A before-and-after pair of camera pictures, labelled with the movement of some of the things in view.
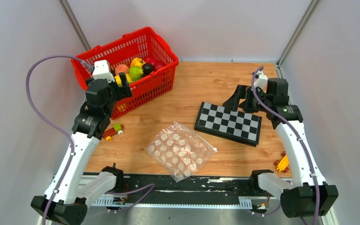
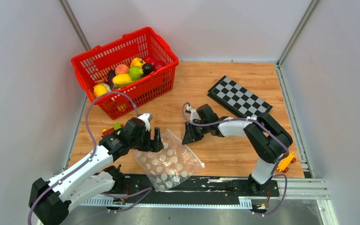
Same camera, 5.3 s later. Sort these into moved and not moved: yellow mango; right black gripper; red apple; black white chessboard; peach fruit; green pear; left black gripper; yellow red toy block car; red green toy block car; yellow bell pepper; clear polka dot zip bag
Moved: clear polka dot zip bag; left black gripper; right black gripper; black white chessboard
Not moved: red apple; yellow bell pepper; red green toy block car; green pear; yellow red toy block car; peach fruit; yellow mango
